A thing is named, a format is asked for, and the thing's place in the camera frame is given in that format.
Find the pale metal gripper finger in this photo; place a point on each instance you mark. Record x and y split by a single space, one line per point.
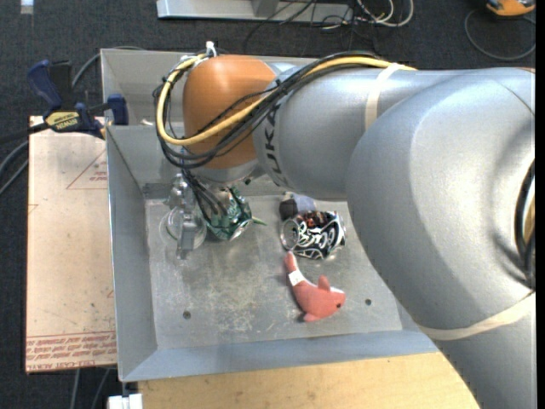
188 234

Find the clear round glass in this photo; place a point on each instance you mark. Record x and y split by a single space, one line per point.
168 228

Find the grey metal bin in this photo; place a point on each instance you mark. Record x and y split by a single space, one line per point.
238 296

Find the dark grey small block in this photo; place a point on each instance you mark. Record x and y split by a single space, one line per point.
290 208

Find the brown cardboard board, red print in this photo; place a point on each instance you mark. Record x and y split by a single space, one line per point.
68 245

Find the black and white crushed can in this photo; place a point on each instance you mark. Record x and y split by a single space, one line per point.
317 233

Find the pink toy dolphin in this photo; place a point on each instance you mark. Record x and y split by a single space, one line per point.
317 298

